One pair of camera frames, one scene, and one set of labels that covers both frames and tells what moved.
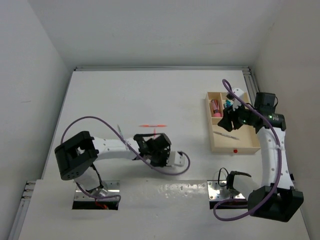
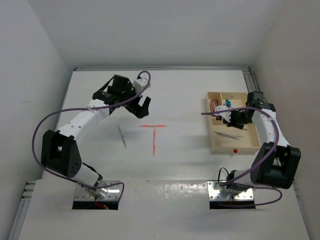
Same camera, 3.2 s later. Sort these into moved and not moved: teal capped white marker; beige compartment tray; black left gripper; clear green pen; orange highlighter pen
Moved: black left gripper
Not moved: beige compartment tray; clear green pen; orange highlighter pen; teal capped white marker
